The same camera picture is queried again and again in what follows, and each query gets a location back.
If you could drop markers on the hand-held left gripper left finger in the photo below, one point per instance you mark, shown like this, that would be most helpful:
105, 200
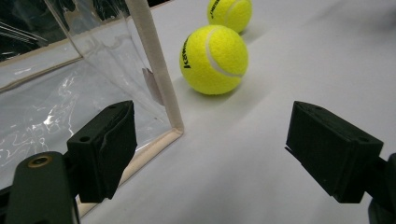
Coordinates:
102, 149

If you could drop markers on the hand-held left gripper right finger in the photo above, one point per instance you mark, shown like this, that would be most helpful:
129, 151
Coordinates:
330, 149

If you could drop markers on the clear bag with beige trim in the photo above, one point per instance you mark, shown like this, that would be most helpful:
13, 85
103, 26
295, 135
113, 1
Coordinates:
155, 62

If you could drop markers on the yellow tennis ball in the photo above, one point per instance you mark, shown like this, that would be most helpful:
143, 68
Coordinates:
218, 59
232, 14

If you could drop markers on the white table mat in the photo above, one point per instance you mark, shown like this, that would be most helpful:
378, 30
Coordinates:
249, 161

